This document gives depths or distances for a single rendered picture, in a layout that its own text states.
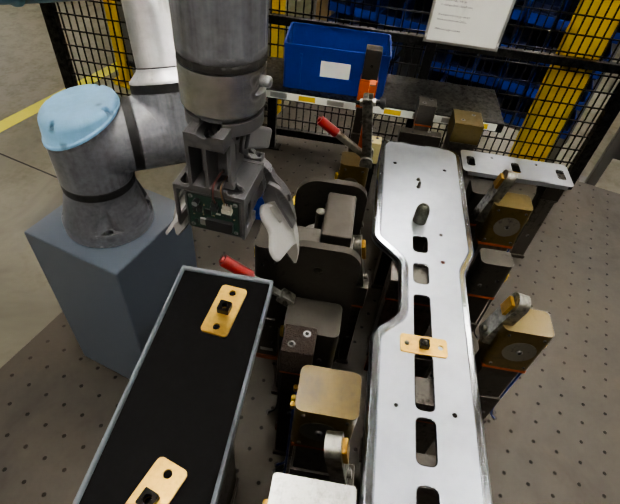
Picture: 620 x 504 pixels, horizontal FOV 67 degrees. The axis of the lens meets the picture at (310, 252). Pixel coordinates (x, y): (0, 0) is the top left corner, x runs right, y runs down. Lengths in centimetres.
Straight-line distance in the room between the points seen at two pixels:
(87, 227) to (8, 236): 185
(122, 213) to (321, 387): 43
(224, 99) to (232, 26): 6
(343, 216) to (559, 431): 75
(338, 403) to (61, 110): 57
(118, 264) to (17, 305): 155
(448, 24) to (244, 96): 123
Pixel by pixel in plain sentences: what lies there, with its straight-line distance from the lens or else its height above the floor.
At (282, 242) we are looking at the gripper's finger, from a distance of 51.
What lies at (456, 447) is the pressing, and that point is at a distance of 80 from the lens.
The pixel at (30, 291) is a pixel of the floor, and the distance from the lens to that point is 239.
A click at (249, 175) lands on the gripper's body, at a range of 46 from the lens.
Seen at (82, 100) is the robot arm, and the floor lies 133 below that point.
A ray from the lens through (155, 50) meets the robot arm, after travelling 77.
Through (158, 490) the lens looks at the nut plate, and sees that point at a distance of 56.
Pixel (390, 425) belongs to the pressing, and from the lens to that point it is 78.
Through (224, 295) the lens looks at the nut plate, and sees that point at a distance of 68.
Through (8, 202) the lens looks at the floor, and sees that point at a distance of 290.
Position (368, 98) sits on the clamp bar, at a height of 121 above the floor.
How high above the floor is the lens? 169
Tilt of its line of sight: 46 degrees down
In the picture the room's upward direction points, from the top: 7 degrees clockwise
